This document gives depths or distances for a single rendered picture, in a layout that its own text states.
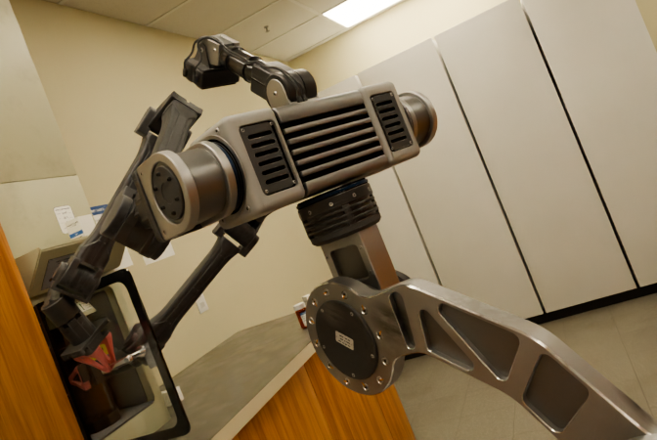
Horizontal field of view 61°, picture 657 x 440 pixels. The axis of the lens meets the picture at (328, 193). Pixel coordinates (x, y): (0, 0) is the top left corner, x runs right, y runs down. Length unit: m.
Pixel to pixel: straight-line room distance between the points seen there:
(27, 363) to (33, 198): 0.45
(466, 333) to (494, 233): 3.39
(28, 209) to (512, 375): 1.28
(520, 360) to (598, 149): 3.42
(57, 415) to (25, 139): 0.74
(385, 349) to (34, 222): 1.06
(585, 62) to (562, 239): 1.19
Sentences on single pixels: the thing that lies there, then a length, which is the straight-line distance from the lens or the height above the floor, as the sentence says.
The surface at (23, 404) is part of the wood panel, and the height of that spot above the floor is 1.19.
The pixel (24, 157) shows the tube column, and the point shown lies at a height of 1.77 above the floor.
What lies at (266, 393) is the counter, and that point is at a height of 0.92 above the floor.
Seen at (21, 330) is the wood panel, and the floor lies 1.34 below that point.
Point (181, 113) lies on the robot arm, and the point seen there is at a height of 1.65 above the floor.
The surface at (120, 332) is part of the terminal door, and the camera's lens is 1.39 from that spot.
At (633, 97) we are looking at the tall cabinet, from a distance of 4.13.
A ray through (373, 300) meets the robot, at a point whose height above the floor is 1.19.
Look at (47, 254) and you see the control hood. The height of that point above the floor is 1.49.
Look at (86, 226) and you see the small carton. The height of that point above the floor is 1.54.
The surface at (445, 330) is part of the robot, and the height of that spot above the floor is 1.13.
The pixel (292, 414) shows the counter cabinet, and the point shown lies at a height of 0.80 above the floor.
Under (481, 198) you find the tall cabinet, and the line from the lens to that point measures 4.13.
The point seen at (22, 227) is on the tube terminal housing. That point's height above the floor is 1.59.
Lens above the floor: 1.35
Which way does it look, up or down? 1 degrees up
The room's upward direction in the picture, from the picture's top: 22 degrees counter-clockwise
